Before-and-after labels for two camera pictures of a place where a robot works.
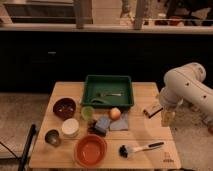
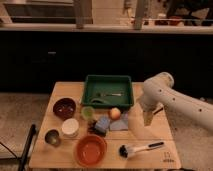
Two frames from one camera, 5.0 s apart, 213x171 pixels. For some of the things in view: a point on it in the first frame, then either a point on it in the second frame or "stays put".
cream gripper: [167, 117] → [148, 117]
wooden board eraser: [153, 110] stays put
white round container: [70, 127] stays put
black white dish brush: [125, 151] stays put
